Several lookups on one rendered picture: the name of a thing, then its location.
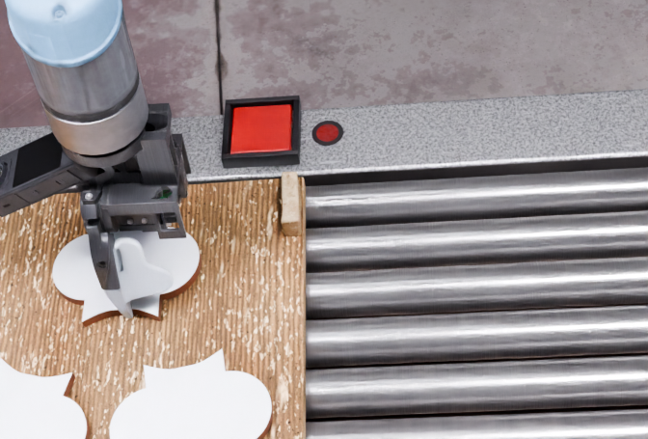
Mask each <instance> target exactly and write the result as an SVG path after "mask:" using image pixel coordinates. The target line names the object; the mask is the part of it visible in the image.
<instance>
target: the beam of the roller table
mask: <svg viewBox="0 0 648 439"><path fill-rule="evenodd" d="M324 121H334V122H337V123H339V124H340V125H341V126H342V128H343V136H342V138H341V139H340V140H339V141H338V142H337V143H335V144H333V145H331V146H322V145H319V144H317V143H316V142H315V141H314V140H313V139H312V136H311V133H312V130H313V128H314V127H315V126H316V125H317V124H318V123H321V122H324ZM223 128H224V115H215V116H199V117H183V118H172V121H171V133H172V134H180V133H182V137H183V141H184V145H185V149H186V152H187V156H188V160H189V164H190V168H191V174H186V177H187V180H188V185H190V184H205V183H218V182H233V181H246V180H260V179H274V178H282V172H297V175H298V178H304V180H305V185H306V186H318V185H335V184H352V183H370V182H387V181H404V180H422V179H439V178H472V177H489V176H507V175H524V174H542V173H558V172H576V171H593V170H610V169H628V168H645V167H648V89H638V90H623V91H607V92H591V93H575V94H560V95H544V96H513V97H498V98H482V99H466V100H451V101H435V102H419V103H403V104H388V105H372V106H356V107H340V108H325V109H310V110H301V149H300V164H297V165H281V166H263V167H247V168H229V169H224V166H223V163H222V159H221V155H222V142H223ZM51 132H53V131H52V128H51V126H50V125H43V126H27V127H11V128H0V156H1V155H4V154H6V153H8V152H10V151H13V150H15V149H18V148H20V147H22V146H24V145H26V144H28V143H30V142H33V141H35V140H37V139H39V138H40V137H42V136H44V135H46V134H49V133H51Z"/></svg>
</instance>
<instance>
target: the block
mask: <svg viewBox="0 0 648 439"><path fill-rule="evenodd" d="M282 201H283V212H282V220H281V223H282V227H283V234H284V235H285V236H298V235H301V233H302V220H301V209H302V198H301V186H300V184H299V181H298V175H297V172H282Z"/></svg>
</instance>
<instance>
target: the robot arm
mask: <svg viewBox="0 0 648 439"><path fill-rule="evenodd" d="M5 3H6V6H7V12H8V20H9V24H10V27H11V30H12V32H13V35H14V37H15V39H16V41H17V43H18V44H19V45H20V47H21V50H22V52H23V55H24V57H25V60H26V63H27V65H28V68H29V70H30V72H31V75H32V77H33V80H34V82H35V85H36V88H37V90H38V93H39V95H40V101H41V103H42V106H43V108H44V111H45V114H46V116H47V119H48V121H49V123H50V126H51V128H52V131H53V132H51V133H49V134H46V135H44V136H42V137H40V138H39V139H37V140H35V141H33V142H30V143H28V144H26V145H24V146H22V147H20V148H18V149H15V150H13V151H10V152H8V153H6V154H4V155H1V156H0V217H4V216H7V215H9V214H11V213H14V212H16V211H18V210H21V209H23V208H24V207H26V206H30V205H32V204H35V203H37V202H39V201H41V200H44V199H46V198H48V197H51V196H53V195H55V194H58V193H60V192H62V191H64V190H67V189H69V188H71V187H73V186H75V188H76V189H77V190H78V191H80V192H81V194H80V211H81V215H82V220H83V221H84V227H85V230H86V232H87V233H88V237H89V244H90V251H91V257H92V262H93V266H94V271H95V274H96V277H97V279H98V281H99V283H100V286H101V289H103V290H104V293H105V295H106V296H107V297H108V299H109V300H110V301H111V302H112V304H113V305H114V306H115V307H116V308H117V309H118V310H119V311H120V313H121V314H122V315H123V316H124V317H125V318H133V311H132V306H131V301H130V300H133V299H136V298H140V297H144V296H148V295H151V294H155V293H158V292H162V291H165V290H168V289H169V288H171V287H172V285H173V283H174V278H173V275H172V273H171V272H170V271H169V270H168V269H165V268H162V267H160V266H157V265H154V264H152V263H149V262H148V261H147V260H146V259H145V256H144V252H143V248H142V245H141V244H140V243H139V241H137V240H136V239H134V238H132V237H127V236H125V237H121V238H119V239H117V240H115V238H114V234H113V233H116V232H117V231H118V230H119V229H120V232H126V231H142V232H158V236H159V239H171V238H187V234H186V231H185V228H184V224H183V220H182V217H181V213H180V209H179V206H180V203H181V200H182V199H181V198H187V196H188V191H187V188H188V180H187V177H186V174H191V168H190V164H189V160H188V156H187V152H186V149H185V145H184V141H183V137H182V133H180V134H172V133H171V121H172V112H171V108H170V104H169V103H157V104H148V103H147V99H146V96H145V92H144V88H143V84H142V81H141V77H140V73H139V71H138V67H137V63H136V59H135V56H134V52H133V48H132V45H131V41H130V38H129V35H128V31H127V27H126V22H125V17H124V11H123V4H122V0H5ZM181 154H182V157H183V161H184V163H183V161H182V157H181ZM172 223H178V225H179V228H172V229H168V226H171V225H172Z"/></svg>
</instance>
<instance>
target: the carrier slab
mask: <svg viewBox="0 0 648 439"><path fill-rule="evenodd" d="M298 181H299V184H300V186H301V198H302V209H301V220H302V233H301V235H298V236H285V235H284V231H283V227H282V223H281V220H282V212H283V201H282V179H281V178H274V179H260V180H246V181H233V182H218V183H205V184H190V185H188V188H187V191H188V196H187V198H181V199H182V200H181V203H180V206H179V209H180V213H181V217H182V220H183V224H184V228H185V231H186V232H187V233H188V234H190V235H191V236H192V237H193V239H194V240H195V241H196V243H197V245H198V248H199V250H200V253H201V256H202V267H201V271H200V274H199V276H198V278H197V279H196V281H195V282H194V283H193V285H192V286H191V287H190V288H188V289H187V290H185V291H184V292H183V293H181V294H180V295H178V296H176V297H173V298H170V299H166V300H162V312H161V322H160V321H157V320H155V319H152V318H150V317H147V316H139V315H133V318H125V317H124V316H110V317H106V318H104V319H102V320H100V321H98V322H95V323H93V324H91V325H89V326H87V327H86V328H85V326H84V325H83V323H82V317H83V310H84V306H82V305H77V304H74V303H71V302H69V301H68V300H66V299H65V297H64V296H63V295H62V294H61V293H60V292H59V290H58V289H57V287H56V285H55V283H54V280H53V265H54V262H55V260H56V258H57V256H58V255H59V253H60V252H61V251H62V250H63V248H64V247H65V246H66V245H68V244H69V243H70V242H71V241H72V240H74V239H75V238H77V237H79V236H82V235H85V234H88V233H87V232H86V230H85V227H84V221H83V220H82V215H81V211H80V194H81V192H79V193H66V194H55V195H53V196H51V197H48V198H46V199H44V200H41V201H39V202H37V203H35V204H32V205H30V206H26V207H24V208H23V209H21V210H18V211H16V212H14V213H11V214H9V215H7V216H4V217H0V358H1V359H2V360H3V361H4V362H5V363H7V364H8V365H9V366H10V367H11V368H13V369H14V370H17V371H19V372H21V373H26V374H31V375H35V376H39V377H52V376H58V375H63V374H67V373H71V372H72V373H73V374H74V376H75V380H74V382H73V385H72V387H71V389H70V392H69V394H68V398H70V399H71V400H73V401H74V402H75V403H77V404H78V406H79V407H80V408H81V409H82V411H83V413H84V414H85V416H86V418H87V420H88V423H89V427H90V438H89V439H110V424H111V421H112V418H113V415H114V413H115V412H116V410H117V408H118V407H119V406H120V404H121V403H122V402H123V401H124V400H125V399H126V398H128V397H129V396H131V395H132V394H134V393H136V392H137V391H140V390H142V389H146V380H145V370H144V365H145V366H149V367H153V368H158V369H165V370H171V369H177V368H182V367H187V366H191V365H196V364H198V363H200V362H202V361H204V360H206V359H207V358H209V357H210V356H212V355H214V354H215V353H216V352H218V351H219V350H221V349H223V352H224V355H225V362H226V368H227V371H241V372H245V373H248V374H250V375H252V376H253V377H255V378H256V379H258V380H259V381H260V382H261V383H262V384H263V385H264V387H265V388H266V390H267V391H268V393H269V396H270V398H271V401H272V405H273V420H272V424H271V426H270V428H269V430H268V432H267V434H266V435H265V437H264V438H263V439H306V185H305V180H304V178H298Z"/></svg>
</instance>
